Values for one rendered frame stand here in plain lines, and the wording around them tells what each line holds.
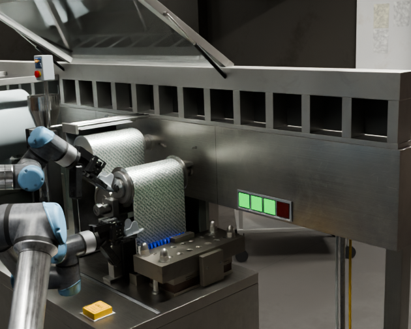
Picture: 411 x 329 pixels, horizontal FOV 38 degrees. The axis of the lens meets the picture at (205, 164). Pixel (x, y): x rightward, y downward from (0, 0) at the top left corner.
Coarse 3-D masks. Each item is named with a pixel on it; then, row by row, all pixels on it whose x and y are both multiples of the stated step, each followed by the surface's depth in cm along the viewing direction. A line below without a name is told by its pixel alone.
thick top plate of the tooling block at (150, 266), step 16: (192, 240) 222; (208, 240) 221; (224, 240) 220; (240, 240) 223; (176, 256) 206; (192, 256) 207; (224, 256) 218; (144, 272) 206; (160, 272) 199; (176, 272) 202
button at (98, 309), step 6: (90, 306) 195; (96, 306) 195; (102, 306) 194; (108, 306) 194; (84, 312) 194; (90, 312) 191; (96, 312) 190; (102, 312) 192; (108, 312) 193; (96, 318) 190
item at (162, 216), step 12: (180, 192) 225; (144, 204) 214; (156, 204) 218; (168, 204) 222; (180, 204) 226; (144, 216) 215; (156, 216) 219; (168, 216) 223; (180, 216) 227; (144, 228) 216; (156, 228) 220; (168, 228) 224; (180, 228) 228; (144, 240) 217; (156, 240) 220
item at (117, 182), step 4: (116, 180) 212; (120, 180) 211; (112, 184) 214; (116, 184) 213; (120, 184) 211; (124, 184) 211; (116, 188) 213; (120, 188) 211; (124, 188) 210; (112, 192) 215; (116, 192) 214; (120, 192) 211; (124, 192) 211; (116, 196) 214; (120, 196) 212
